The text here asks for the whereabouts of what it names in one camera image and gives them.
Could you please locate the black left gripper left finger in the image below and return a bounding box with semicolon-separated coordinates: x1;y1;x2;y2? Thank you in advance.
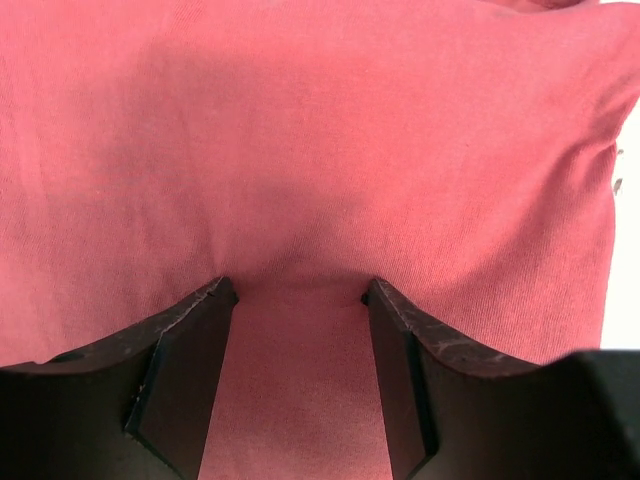
1;277;238;479

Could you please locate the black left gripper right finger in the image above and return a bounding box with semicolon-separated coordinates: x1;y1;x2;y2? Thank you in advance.
362;279;639;479

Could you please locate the salmon pink t shirt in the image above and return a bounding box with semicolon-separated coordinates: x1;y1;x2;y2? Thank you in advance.
1;1;639;479

